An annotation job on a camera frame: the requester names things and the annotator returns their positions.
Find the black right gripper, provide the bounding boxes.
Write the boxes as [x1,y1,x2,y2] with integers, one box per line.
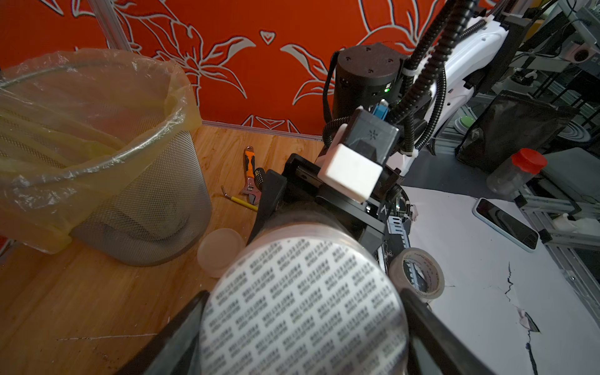
[248,154,413,253]

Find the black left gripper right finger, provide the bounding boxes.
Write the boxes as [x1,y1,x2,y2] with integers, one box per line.
[400,289,492,374]

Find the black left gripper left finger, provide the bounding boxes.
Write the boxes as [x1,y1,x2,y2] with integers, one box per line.
[117,291,209,374]

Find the glass jar patterned lid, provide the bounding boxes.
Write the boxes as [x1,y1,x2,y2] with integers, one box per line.
[199,209,409,374]

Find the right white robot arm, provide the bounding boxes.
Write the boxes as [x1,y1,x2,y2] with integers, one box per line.
[245,1,530,253]

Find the orange black utility pliers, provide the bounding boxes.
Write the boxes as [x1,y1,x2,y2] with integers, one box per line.
[241,146,262,206]

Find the yellow pencil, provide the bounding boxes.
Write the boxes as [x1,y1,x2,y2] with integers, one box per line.
[221,187,258,212]

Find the clear tape roll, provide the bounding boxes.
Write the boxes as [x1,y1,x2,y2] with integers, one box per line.
[387,248,445,303]

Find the glass jar beige lid front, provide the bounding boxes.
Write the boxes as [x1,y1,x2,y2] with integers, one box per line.
[197,228,245,278]

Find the translucent ribbed trash bin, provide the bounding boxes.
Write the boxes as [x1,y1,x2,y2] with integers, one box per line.
[71,132,212,267]

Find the white smartphone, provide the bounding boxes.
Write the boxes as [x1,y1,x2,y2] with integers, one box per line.
[472,198,540,253]

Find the red capped plastic bottle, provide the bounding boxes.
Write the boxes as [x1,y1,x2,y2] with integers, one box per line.
[486,148,548,196]

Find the black bag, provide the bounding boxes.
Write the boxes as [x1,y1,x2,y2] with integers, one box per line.
[455,90,578,173]

